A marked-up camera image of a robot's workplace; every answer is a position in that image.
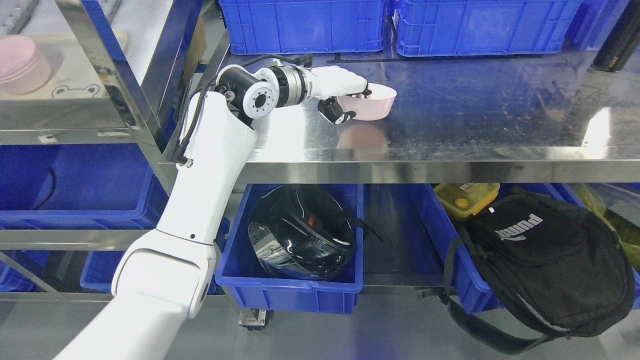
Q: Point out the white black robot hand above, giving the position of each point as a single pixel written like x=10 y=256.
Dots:
x=326 y=83

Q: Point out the pink bowl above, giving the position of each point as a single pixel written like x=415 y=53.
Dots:
x=373 y=107

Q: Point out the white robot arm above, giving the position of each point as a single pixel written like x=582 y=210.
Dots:
x=164 y=275

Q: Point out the steel shelf rack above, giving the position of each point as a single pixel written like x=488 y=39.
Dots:
x=138 y=56

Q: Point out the blue bin left shelf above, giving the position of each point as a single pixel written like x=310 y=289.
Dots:
x=12 y=281

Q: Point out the blue crate top left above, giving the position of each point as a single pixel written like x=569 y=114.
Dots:
x=260 y=27

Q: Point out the blue crate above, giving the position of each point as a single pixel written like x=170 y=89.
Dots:
x=469 y=28
x=260 y=27

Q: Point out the blue crate top right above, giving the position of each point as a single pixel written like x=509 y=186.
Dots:
x=469 y=28

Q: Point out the black motorcycle helmet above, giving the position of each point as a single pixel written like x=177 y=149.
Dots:
x=301 y=231

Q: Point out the yellow lunch box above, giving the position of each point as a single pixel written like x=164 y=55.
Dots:
x=464 y=200

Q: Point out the blue bin with helmet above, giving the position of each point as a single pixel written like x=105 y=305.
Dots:
x=251 y=287

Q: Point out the steel table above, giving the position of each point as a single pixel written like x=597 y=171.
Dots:
x=510 y=119

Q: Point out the cream frog tray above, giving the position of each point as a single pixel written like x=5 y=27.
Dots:
x=72 y=74

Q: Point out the blue bin under backpack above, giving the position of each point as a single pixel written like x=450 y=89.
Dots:
x=473 y=291

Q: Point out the black puma backpack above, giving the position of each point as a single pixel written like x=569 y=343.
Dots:
x=556 y=267

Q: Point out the stacked pink bowls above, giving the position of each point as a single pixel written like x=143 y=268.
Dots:
x=23 y=66

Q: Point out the blue bin with cable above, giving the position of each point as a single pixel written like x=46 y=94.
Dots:
x=78 y=187

